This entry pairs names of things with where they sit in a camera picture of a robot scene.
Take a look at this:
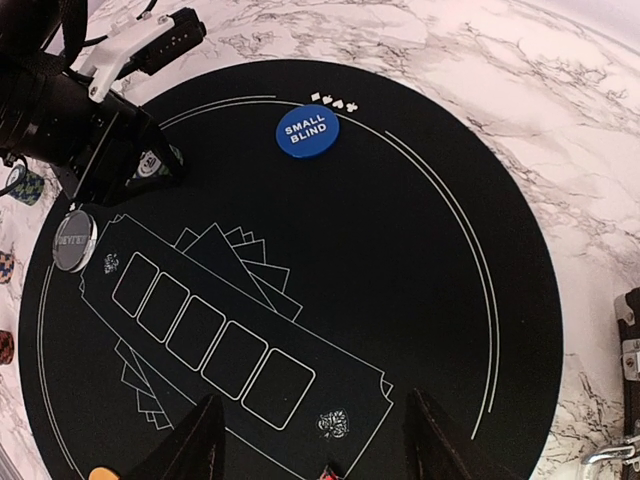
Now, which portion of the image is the black poker chip case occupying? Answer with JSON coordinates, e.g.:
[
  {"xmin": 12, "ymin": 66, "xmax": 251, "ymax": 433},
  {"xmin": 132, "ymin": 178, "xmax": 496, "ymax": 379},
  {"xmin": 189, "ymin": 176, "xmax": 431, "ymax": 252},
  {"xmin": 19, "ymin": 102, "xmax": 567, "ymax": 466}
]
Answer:
[{"xmin": 580, "ymin": 288, "xmax": 640, "ymax": 480}]

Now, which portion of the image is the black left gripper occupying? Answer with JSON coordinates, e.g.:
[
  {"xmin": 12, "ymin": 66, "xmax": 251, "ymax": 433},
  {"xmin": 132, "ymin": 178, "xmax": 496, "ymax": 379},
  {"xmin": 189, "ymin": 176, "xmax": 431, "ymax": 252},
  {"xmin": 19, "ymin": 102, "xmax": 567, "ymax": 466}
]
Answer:
[{"xmin": 1, "ymin": 1, "xmax": 206, "ymax": 206}]

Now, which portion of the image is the orange big blind button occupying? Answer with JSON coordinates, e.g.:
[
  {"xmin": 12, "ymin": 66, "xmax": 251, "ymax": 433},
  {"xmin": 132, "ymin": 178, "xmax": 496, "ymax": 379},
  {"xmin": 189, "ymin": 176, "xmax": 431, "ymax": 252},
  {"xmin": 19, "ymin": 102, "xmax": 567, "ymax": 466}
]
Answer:
[{"xmin": 88, "ymin": 466, "xmax": 120, "ymax": 480}]

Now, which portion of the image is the silver dealer button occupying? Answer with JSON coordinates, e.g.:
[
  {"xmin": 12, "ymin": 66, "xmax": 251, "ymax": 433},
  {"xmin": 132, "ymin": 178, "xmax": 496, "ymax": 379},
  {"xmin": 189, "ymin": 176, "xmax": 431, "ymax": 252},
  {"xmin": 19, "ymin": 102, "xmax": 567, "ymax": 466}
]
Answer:
[{"xmin": 52, "ymin": 210, "xmax": 98, "ymax": 273}]

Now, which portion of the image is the green fifty poker chip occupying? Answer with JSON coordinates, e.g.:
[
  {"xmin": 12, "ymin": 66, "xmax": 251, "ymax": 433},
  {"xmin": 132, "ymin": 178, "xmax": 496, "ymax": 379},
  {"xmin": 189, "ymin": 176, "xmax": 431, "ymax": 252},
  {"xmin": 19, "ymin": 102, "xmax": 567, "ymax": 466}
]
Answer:
[{"xmin": 135, "ymin": 150, "xmax": 168, "ymax": 179}]

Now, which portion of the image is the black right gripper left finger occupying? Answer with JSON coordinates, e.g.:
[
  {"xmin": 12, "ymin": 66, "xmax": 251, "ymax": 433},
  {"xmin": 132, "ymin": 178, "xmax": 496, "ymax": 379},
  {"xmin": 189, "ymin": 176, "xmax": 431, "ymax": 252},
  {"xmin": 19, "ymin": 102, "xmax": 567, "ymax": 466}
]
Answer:
[{"xmin": 125, "ymin": 395, "xmax": 226, "ymax": 480}]

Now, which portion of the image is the blue small blind button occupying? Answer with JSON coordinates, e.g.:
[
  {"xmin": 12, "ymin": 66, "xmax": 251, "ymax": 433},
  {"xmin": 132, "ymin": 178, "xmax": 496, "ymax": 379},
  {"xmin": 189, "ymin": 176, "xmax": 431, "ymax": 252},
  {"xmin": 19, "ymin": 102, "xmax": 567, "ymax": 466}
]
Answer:
[{"xmin": 275, "ymin": 104, "xmax": 340, "ymax": 159}]

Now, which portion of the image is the red triangular marker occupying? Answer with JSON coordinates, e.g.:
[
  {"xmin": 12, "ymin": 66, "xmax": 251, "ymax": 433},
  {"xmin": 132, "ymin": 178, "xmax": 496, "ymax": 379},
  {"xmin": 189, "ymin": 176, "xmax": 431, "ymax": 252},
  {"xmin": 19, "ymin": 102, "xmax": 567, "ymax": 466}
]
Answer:
[{"xmin": 319, "ymin": 462, "xmax": 343, "ymax": 480}]

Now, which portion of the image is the green poker chip stack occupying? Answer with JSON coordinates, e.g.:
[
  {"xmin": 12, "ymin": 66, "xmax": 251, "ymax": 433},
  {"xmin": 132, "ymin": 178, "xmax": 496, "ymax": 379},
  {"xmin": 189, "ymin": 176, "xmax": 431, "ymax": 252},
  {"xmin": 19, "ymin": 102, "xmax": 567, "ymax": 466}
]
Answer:
[{"xmin": 6, "ymin": 164, "xmax": 45, "ymax": 206}]

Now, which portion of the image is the red poker chip stack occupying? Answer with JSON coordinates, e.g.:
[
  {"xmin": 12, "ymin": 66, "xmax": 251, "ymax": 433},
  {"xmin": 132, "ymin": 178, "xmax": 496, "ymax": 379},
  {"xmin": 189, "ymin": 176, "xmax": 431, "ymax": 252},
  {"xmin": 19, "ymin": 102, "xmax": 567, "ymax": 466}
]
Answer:
[{"xmin": 0, "ymin": 330, "xmax": 15, "ymax": 365}]

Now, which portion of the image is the round black poker mat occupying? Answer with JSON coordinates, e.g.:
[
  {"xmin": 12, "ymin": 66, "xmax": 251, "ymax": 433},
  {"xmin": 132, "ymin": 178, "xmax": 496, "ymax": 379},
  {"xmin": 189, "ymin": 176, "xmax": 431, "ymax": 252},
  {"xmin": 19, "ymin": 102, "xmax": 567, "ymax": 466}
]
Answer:
[{"xmin": 18, "ymin": 60, "xmax": 563, "ymax": 479}]

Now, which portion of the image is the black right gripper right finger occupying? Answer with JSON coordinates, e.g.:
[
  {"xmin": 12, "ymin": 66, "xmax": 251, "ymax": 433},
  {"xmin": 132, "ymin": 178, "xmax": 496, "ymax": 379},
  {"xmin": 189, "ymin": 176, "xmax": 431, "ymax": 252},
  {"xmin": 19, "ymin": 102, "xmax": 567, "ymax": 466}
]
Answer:
[{"xmin": 403, "ymin": 389, "xmax": 501, "ymax": 479}]

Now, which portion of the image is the black white poker chip stack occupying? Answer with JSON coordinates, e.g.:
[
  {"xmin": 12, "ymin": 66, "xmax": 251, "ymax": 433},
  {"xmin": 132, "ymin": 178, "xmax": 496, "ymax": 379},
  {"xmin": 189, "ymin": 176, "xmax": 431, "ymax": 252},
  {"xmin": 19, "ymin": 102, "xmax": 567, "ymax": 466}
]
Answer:
[{"xmin": 0, "ymin": 251, "xmax": 15, "ymax": 285}]

